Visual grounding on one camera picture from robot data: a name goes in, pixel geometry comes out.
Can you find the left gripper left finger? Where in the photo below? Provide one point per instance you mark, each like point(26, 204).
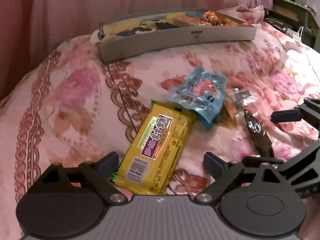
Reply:
point(95, 177)

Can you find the pink curtain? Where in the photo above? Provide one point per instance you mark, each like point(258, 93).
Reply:
point(31, 29)

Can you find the gold foil snack packet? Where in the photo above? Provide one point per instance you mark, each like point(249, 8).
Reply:
point(217, 20)

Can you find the floral pink bedsheet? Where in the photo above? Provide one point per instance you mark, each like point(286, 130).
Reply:
point(72, 108)

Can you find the light blue snack packet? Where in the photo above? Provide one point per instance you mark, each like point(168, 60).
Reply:
point(202, 92)

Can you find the yellow snack bar packet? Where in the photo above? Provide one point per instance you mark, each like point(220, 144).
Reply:
point(153, 155)

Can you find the rice cracker bar packet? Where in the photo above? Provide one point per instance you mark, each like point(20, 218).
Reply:
point(182, 21)

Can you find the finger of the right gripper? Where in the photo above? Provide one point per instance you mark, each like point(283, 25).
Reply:
point(286, 116)
point(256, 161)

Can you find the dark dried snack packet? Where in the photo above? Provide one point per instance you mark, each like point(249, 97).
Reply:
point(261, 141)

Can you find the grey cardboard tray box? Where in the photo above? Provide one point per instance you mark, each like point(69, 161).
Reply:
point(143, 32)

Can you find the brown nut snack packet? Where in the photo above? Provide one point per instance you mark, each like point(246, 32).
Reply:
point(238, 102)

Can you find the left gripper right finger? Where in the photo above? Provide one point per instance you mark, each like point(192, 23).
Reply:
point(226, 175)

